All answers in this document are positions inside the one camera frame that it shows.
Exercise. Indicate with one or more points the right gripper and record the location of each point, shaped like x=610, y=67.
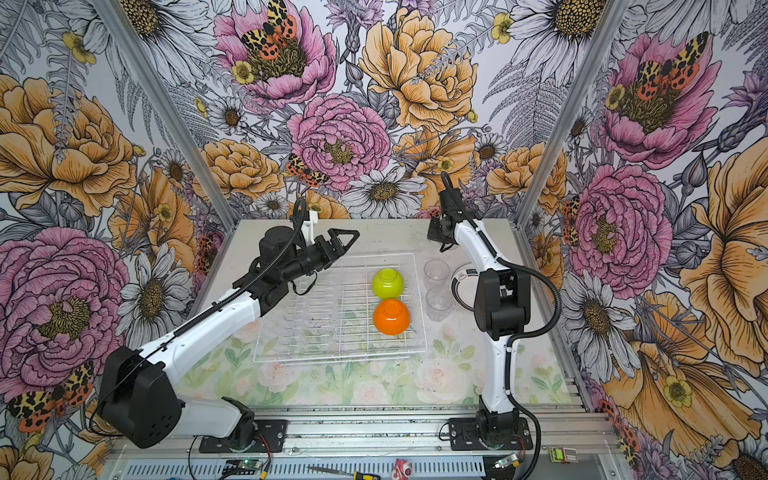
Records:
x=433, y=231

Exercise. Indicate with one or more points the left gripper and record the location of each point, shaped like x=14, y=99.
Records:
x=331, y=255

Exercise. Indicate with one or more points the clear glass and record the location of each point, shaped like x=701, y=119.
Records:
x=436, y=273
x=439, y=303

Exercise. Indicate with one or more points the green red rimmed plate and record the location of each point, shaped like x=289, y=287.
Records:
x=463, y=286

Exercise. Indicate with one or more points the lime green bowl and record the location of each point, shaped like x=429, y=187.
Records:
x=388, y=283

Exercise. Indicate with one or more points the white wire dish rack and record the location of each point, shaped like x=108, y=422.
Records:
x=334, y=322

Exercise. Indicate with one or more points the orange bowl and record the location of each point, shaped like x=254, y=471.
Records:
x=391, y=317

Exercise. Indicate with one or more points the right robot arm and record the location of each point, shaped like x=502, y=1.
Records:
x=501, y=309

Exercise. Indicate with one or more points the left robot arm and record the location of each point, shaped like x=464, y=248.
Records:
x=138, y=395

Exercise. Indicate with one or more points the green circuit board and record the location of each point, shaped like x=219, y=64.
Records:
x=243, y=466

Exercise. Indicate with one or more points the pink white small object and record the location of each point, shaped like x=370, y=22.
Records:
x=402, y=470

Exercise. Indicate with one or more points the small green display module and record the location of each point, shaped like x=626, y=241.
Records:
x=563, y=455

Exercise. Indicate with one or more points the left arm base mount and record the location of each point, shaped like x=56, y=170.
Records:
x=261, y=436

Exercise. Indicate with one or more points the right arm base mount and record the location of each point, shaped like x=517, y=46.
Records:
x=465, y=434

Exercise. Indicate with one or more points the yellow handled screwdriver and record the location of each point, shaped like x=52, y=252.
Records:
x=355, y=475

